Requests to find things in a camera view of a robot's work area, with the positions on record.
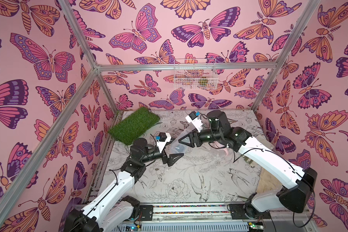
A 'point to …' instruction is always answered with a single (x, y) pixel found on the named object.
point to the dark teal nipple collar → (180, 148)
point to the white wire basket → (195, 74)
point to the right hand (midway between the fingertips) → (183, 137)
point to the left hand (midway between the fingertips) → (179, 146)
